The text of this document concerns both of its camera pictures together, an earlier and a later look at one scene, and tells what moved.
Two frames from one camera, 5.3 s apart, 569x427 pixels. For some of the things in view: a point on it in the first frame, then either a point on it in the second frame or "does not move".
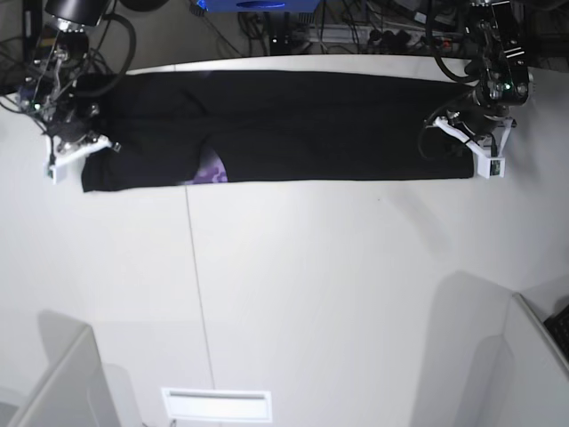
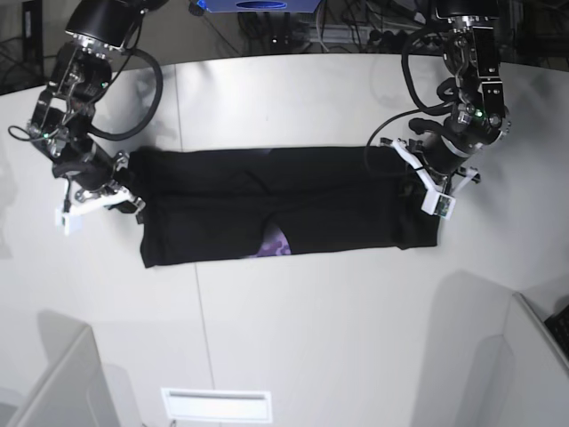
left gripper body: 72,136 -> 94,177
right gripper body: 474,124 -> 440,165
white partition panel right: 540,369 does not move
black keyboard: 558,326 does not move
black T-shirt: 170,128 -> 211,204
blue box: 260,5 does not move
